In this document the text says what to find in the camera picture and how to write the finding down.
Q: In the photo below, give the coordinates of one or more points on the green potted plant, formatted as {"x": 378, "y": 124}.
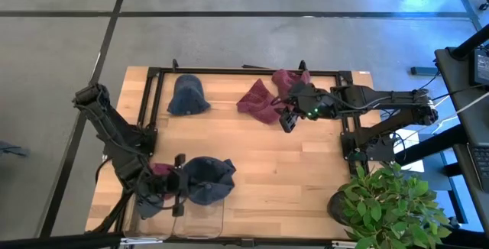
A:
{"x": 389, "y": 207}

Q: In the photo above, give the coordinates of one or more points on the black diagonal strut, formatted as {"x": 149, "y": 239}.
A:
{"x": 431, "y": 144}

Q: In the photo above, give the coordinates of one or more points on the black screen device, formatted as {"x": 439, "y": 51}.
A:
{"x": 482, "y": 65}

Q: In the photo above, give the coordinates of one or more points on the black side desk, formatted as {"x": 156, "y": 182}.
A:
{"x": 456, "y": 88}

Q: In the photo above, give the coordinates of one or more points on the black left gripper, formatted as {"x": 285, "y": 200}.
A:
{"x": 160, "y": 188}

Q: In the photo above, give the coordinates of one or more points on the dark laptop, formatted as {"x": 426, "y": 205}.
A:
{"x": 480, "y": 165}

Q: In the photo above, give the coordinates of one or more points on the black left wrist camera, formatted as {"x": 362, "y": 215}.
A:
{"x": 147, "y": 209}

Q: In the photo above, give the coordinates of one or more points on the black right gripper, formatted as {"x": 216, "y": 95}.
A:
{"x": 307, "y": 100}

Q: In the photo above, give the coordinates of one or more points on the purple towel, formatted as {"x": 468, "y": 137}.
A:
{"x": 160, "y": 168}

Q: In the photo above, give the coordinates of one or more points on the black plant pot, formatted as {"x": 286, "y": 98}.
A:
{"x": 336, "y": 207}

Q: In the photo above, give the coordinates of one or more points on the maroon fabric hat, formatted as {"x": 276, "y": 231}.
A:
{"x": 284, "y": 79}
{"x": 260, "y": 104}

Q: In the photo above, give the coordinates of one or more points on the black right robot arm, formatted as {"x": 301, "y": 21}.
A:
{"x": 382, "y": 102}

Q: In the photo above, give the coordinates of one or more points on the black frame post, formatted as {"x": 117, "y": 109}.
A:
{"x": 470, "y": 43}

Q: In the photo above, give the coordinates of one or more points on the black frame bar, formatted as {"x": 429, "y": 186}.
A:
{"x": 61, "y": 241}

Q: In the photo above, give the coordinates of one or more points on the clear plastic bin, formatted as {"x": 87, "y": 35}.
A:
{"x": 202, "y": 222}

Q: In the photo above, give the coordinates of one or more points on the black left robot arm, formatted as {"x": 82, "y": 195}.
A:
{"x": 111, "y": 134}

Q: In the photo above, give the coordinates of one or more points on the black metal table frame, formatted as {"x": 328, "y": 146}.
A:
{"x": 153, "y": 72}

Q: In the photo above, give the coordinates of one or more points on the dark blue fabric hat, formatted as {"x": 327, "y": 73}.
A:
{"x": 210, "y": 180}
{"x": 188, "y": 94}

